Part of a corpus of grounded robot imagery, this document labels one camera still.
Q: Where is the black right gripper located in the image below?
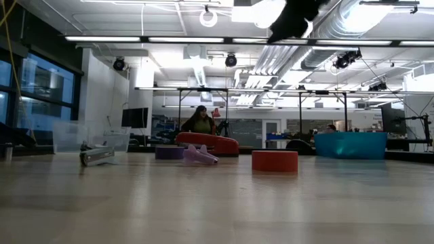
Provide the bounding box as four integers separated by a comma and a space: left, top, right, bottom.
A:
267, 0, 332, 44

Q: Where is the orange tape roll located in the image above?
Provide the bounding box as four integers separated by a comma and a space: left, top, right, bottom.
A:
252, 150, 299, 173

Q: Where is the red stapler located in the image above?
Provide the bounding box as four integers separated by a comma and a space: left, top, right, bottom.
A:
175, 131, 240, 157

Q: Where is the blue tape roll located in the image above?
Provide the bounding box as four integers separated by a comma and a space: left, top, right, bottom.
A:
155, 145, 186, 161

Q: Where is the dark grey staple remover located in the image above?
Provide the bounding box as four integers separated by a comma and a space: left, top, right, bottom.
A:
79, 142, 116, 167

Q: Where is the black overhead light bar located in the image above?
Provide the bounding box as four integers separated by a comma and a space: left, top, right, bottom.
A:
64, 35, 434, 47

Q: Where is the seated person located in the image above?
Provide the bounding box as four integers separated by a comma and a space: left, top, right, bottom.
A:
181, 105, 217, 135

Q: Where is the blue plastic bin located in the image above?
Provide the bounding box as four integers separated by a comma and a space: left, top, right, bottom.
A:
314, 131, 388, 161

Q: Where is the black monitor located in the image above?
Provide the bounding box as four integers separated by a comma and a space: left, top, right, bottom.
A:
121, 107, 149, 129
381, 103, 408, 136

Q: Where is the clear plastic bin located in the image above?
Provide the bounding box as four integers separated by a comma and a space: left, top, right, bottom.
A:
52, 121, 132, 153

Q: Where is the small grey cylindrical can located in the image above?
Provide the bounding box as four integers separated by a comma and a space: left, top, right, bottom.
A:
3, 142, 14, 162

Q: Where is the background black workstation frame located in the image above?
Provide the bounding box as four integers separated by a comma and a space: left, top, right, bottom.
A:
176, 87, 350, 136

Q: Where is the white ring ceiling lamp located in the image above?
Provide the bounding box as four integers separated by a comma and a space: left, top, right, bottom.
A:
199, 9, 218, 28

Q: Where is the black table frame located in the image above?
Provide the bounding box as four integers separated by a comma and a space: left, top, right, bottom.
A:
128, 144, 434, 161

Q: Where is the yellow hanging cable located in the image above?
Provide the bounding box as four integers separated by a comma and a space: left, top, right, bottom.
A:
0, 0, 38, 143

